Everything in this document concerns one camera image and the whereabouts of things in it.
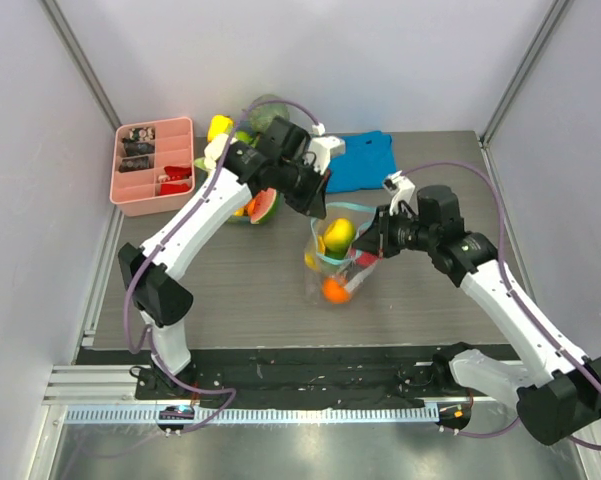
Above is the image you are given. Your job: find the orange fruit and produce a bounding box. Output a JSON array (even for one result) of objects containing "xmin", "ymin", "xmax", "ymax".
[{"xmin": 321, "ymin": 277, "xmax": 351, "ymax": 305}]

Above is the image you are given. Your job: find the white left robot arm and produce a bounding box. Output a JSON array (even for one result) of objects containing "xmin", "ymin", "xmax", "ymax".
[{"xmin": 118, "ymin": 116, "xmax": 345, "ymax": 399}]

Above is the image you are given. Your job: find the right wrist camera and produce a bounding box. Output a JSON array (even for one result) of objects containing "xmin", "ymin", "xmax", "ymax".
[{"xmin": 382, "ymin": 170, "xmax": 415, "ymax": 216}]

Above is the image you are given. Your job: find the green fruit basket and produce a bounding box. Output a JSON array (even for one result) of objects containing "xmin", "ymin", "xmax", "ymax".
[{"xmin": 194, "ymin": 153, "xmax": 281, "ymax": 224}]

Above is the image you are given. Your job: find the green melon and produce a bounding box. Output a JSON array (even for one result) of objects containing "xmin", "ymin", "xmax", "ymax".
[{"xmin": 247, "ymin": 94, "xmax": 290, "ymax": 133}]

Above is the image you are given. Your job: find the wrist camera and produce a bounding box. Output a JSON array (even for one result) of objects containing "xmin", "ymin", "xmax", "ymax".
[
  {"xmin": 303, "ymin": 123, "xmax": 346, "ymax": 175},
  {"xmin": 382, "ymin": 170, "xmax": 415, "ymax": 216}
]

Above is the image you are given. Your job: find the white cauliflower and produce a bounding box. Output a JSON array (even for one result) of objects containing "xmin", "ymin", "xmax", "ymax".
[{"xmin": 203, "ymin": 133, "xmax": 229, "ymax": 172}]

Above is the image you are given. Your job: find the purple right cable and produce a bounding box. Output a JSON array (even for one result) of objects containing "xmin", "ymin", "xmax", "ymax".
[{"xmin": 402, "ymin": 160, "xmax": 601, "ymax": 451}]

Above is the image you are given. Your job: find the yellow banana bunch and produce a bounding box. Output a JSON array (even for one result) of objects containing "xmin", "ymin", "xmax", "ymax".
[{"xmin": 304, "ymin": 235, "xmax": 326, "ymax": 271}]

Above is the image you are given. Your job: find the yellow lemon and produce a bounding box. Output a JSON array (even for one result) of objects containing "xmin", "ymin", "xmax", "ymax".
[{"xmin": 322, "ymin": 217, "xmax": 356, "ymax": 253}]

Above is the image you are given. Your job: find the red apple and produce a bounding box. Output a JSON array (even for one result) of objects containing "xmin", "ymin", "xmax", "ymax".
[{"xmin": 355, "ymin": 252, "xmax": 379, "ymax": 269}]

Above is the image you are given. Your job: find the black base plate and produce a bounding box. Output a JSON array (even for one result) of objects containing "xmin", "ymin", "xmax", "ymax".
[{"xmin": 77, "ymin": 346, "xmax": 483, "ymax": 411}]

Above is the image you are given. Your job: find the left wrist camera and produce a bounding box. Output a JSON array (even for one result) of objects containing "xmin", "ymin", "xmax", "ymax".
[{"xmin": 303, "ymin": 123, "xmax": 346, "ymax": 175}]

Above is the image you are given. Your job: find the clear zip top bag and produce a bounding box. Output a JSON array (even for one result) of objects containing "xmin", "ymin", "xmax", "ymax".
[{"xmin": 305, "ymin": 201, "xmax": 380, "ymax": 306}]

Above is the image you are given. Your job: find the white slotted cable duct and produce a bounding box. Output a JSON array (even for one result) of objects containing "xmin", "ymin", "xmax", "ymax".
[{"xmin": 65, "ymin": 403, "xmax": 439, "ymax": 427}]

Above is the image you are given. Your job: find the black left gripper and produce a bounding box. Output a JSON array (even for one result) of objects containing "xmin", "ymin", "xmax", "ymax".
[{"xmin": 275, "ymin": 159, "xmax": 332, "ymax": 220}]

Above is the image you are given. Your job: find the watermelon slice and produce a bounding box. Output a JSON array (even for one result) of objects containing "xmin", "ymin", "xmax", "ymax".
[{"xmin": 249, "ymin": 188, "xmax": 279, "ymax": 224}]

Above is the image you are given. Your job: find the blue folded cloth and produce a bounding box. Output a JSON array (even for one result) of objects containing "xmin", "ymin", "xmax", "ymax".
[{"xmin": 327, "ymin": 131, "xmax": 398, "ymax": 194}]

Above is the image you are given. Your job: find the yellow bell pepper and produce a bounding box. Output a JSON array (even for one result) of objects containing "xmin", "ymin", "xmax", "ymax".
[{"xmin": 207, "ymin": 114, "xmax": 234, "ymax": 142}]

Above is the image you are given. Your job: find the pink organizer tray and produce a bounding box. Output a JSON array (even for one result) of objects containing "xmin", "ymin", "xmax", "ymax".
[{"xmin": 109, "ymin": 117, "xmax": 195, "ymax": 217}]

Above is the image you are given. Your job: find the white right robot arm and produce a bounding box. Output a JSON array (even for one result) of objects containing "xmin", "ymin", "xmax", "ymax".
[{"xmin": 353, "ymin": 179, "xmax": 601, "ymax": 446}]

